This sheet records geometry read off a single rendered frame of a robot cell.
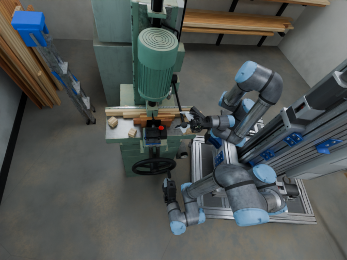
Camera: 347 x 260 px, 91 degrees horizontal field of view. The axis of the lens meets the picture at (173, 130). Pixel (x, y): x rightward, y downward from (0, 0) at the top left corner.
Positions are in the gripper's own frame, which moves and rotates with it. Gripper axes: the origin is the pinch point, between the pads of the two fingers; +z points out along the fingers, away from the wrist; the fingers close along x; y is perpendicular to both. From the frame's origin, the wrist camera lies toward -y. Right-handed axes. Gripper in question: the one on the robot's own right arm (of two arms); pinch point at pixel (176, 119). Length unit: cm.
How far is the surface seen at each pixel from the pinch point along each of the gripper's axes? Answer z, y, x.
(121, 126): 32.3, -9.5, 19.0
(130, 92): 26, -50, 27
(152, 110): 12.8, -11.6, 5.5
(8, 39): 122, -101, 19
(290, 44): -300, -242, 73
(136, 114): 22.1, -16.2, 14.6
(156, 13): 13, -24, -44
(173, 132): -1.9, -3.5, 19.0
